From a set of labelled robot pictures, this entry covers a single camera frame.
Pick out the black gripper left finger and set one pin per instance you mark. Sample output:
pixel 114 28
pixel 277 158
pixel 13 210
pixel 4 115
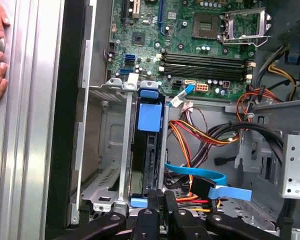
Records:
pixel 147 225

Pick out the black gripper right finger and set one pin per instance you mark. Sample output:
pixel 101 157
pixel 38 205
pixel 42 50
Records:
pixel 185 225

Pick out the hard disk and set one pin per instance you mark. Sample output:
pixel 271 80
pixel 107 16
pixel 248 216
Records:
pixel 150 117

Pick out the grey metal disk bay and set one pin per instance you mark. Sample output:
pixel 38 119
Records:
pixel 115 130

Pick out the grey optical drive cage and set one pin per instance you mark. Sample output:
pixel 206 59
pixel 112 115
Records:
pixel 297 160

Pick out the black open PC case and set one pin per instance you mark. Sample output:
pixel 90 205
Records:
pixel 65 100

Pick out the black RAM slot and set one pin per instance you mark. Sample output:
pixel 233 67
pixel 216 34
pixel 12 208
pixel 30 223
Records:
pixel 205 68
pixel 205 58
pixel 205 74
pixel 205 63

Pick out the green motherboard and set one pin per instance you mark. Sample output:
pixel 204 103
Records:
pixel 150 47

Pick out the metal socket cover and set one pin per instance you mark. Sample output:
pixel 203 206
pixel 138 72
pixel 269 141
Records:
pixel 242 38

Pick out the CPU socket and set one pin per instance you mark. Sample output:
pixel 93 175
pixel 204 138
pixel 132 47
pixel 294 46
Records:
pixel 205 25

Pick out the blue expansion slot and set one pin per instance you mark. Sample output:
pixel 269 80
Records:
pixel 161 17

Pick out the black expansion slot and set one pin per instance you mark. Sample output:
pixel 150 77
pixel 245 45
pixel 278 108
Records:
pixel 124 10

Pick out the white expansion slot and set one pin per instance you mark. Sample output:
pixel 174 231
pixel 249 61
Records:
pixel 136 8

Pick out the grey power supply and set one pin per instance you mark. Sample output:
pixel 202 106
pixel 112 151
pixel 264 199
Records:
pixel 295 15

